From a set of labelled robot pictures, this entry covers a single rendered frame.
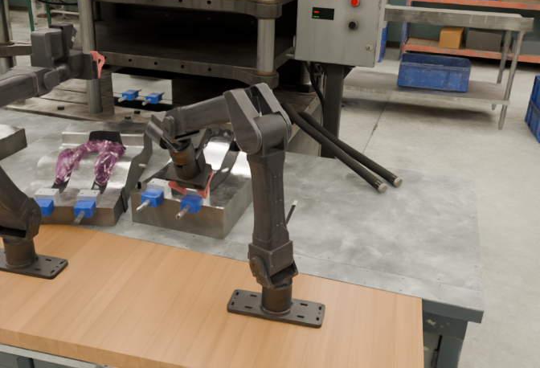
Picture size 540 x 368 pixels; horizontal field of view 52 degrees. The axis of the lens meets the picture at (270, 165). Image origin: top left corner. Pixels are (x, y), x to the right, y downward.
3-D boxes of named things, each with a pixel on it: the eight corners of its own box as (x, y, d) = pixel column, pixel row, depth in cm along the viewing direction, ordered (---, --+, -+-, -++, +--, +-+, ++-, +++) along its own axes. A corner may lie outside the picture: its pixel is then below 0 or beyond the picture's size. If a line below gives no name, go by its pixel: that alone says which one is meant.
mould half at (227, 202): (223, 239, 139) (223, 192, 134) (132, 222, 146) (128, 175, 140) (279, 165, 183) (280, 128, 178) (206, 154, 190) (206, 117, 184)
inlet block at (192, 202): (187, 228, 130) (187, 208, 128) (169, 225, 132) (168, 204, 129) (209, 206, 142) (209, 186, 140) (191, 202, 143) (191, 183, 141)
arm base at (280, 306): (235, 261, 117) (225, 280, 111) (329, 276, 113) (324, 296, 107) (235, 292, 120) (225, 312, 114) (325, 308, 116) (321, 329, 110)
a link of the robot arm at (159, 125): (137, 141, 128) (141, 96, 122) (168, 132, 134) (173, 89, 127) (165, 167, 122) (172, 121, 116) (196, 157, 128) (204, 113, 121)
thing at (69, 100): (275, 160, 206) (276, 141, 203) (-10, 116, 240) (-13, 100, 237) (322, 100, 280) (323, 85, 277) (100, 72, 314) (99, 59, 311)
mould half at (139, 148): (115, 226, 144) (111, 188, 139) (14, 222, 143) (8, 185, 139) (153, 153, 189) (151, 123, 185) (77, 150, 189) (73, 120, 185)
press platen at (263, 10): (283, 59, 192) (285, 2, 184) (-20, 28, 225) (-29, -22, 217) (330, 24, 265) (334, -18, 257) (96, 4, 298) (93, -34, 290)
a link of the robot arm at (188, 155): (164, 156, 129) (157, 136, 124) (183, 143, 131) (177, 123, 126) (182, 172, 125) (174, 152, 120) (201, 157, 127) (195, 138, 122)
